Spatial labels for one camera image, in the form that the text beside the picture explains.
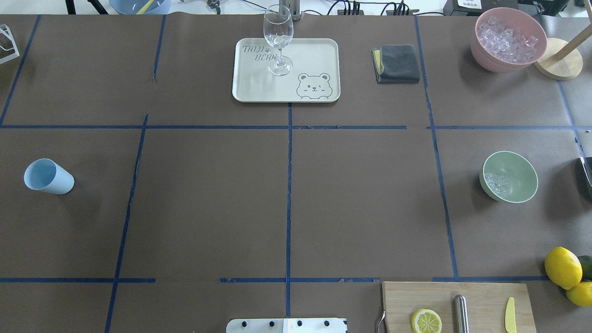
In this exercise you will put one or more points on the clear ice cubes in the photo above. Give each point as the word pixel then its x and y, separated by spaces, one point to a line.
pixel 496 183

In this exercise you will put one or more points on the light green bowl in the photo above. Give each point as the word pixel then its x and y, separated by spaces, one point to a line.
pixel 522 177

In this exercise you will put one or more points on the light blue plastic cup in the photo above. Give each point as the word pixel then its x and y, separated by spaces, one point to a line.
pixel 47 176

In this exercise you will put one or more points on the blue bowl with fork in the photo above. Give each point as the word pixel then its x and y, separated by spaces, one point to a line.
pixel 132 7

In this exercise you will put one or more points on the pink bowl of ice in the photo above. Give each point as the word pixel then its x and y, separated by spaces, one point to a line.
pixel 507 39

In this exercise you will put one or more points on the cream bear tray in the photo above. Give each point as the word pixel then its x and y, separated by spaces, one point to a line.
pixel 314 78

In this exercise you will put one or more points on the grey yellow folded cloth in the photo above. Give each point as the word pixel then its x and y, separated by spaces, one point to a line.
pixel 396 64

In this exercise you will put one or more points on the clear wine glass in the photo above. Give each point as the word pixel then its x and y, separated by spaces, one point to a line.
pixel 278 32

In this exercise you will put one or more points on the lemon half slice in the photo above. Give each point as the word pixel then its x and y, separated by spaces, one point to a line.
pixel 425 320

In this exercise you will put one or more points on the steel muddler black tip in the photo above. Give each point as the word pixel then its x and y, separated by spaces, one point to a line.
pixel 462 320

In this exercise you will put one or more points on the yellow plastic knife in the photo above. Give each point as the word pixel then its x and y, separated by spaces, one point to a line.
pixel 510 316

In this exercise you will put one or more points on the yellow lemon lower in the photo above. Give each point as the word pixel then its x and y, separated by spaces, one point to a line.
pixel 563 268

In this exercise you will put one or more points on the yellow lemon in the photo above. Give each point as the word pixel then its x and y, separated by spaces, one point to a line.
pixel 563 268
pixel 581 294

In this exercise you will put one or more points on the wooden stand base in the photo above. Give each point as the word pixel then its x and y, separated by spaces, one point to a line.
pixel 561 59

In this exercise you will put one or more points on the green lime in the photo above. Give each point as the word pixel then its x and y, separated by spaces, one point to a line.
pixel 586 264

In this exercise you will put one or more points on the yellow lemon upper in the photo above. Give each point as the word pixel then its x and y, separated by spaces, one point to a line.
pixel 581 294

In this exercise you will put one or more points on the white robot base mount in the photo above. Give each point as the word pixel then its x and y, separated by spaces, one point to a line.
pixel 287 325

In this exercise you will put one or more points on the white wire cup rack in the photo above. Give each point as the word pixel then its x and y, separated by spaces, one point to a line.
pixel 8 45

